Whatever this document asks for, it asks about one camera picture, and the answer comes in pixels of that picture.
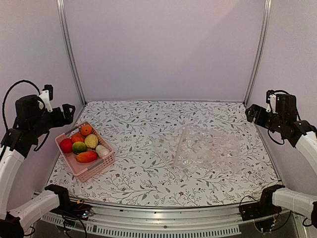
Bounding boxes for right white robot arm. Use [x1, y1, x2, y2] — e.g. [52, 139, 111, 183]
[239, 90, 317, 227]

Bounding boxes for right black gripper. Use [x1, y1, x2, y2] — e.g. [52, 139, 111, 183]
[246, 104, 285, 133]

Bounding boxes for pink plastic basket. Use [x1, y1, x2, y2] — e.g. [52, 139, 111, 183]
[55, 121, 115, 182]

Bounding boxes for orange red mango toy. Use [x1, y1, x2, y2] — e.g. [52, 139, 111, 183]
[76, 151, 98, 163]

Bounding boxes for white garlic toy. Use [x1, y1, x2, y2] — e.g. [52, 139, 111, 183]
[95, 144, 110, 158]

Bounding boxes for red apple toy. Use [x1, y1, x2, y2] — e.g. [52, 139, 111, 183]
[59, 138, 72, 154]

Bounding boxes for orange green papaya toy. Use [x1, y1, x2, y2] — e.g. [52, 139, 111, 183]
[80, 124, 93, 136]

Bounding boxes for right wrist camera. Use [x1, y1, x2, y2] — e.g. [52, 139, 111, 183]
[266, 90, 276, 113]

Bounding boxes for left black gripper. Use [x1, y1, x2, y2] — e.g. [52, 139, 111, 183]
[30, 103, 76, 137]

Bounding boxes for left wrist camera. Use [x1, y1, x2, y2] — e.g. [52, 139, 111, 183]
[39, 84, 53, 113]

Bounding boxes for clear zip top bag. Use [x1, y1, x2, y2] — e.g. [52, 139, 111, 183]
[151, 126, 242, 178]

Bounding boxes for left aluminium frame post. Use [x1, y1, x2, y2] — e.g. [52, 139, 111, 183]
[56, 0, 87, 106]

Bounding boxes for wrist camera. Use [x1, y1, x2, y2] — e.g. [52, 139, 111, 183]
[266, 90, 276, 113]
[39, 84, 53, 113]

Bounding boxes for floral tablecloth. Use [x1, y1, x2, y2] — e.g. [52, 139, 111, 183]
[49, 101, 280, 207]

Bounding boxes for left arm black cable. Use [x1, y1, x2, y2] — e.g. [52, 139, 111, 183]
[1, 79, 41, 129]

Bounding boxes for front aluminium rail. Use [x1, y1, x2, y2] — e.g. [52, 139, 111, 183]
[29, 192, 305, 238]

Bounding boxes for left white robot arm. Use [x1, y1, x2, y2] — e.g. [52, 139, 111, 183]
[0, 94, 75, 238]

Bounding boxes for right aluminium frame post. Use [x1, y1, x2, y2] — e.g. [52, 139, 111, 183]
[243, 0, 272, 106]

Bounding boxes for aluminium frame post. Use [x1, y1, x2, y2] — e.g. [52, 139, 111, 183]
[243, 0, 272, 106]
[56, 0, 87, 106]

